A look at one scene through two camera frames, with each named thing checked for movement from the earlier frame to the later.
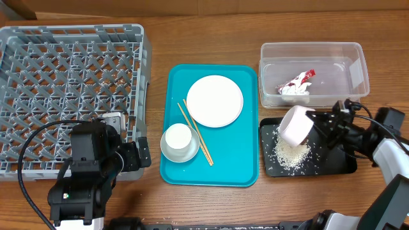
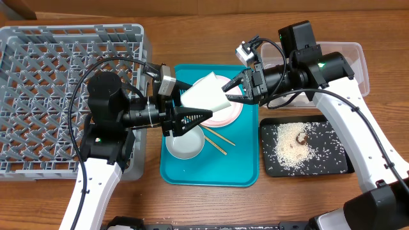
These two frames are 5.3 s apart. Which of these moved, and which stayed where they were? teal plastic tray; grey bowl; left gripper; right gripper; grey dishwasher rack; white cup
Moved: right gripper; left gripper; white cup; grey bowl
Stayed: teal plastic tray; grey dishwasher rack
